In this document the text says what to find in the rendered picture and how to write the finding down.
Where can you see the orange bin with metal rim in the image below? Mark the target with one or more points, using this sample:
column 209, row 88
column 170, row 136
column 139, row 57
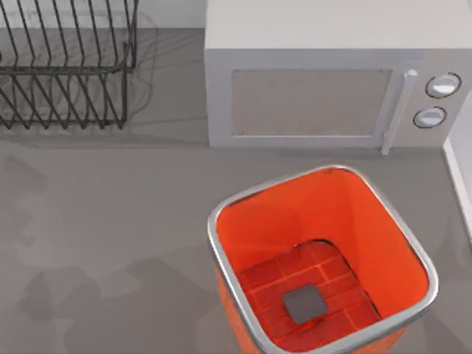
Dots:
column 332, row 221

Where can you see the microwave door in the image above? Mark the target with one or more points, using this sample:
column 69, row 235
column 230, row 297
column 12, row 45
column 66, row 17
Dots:
column 309, row 101

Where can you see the pale microwave oven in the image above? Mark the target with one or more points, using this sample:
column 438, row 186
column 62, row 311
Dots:
column 313, row 33

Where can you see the small microwave knob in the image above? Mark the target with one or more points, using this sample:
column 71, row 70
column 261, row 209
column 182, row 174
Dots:
column 429, row 117

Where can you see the large microwave knob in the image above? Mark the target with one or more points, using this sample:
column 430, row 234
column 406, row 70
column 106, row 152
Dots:
column 442, row 85

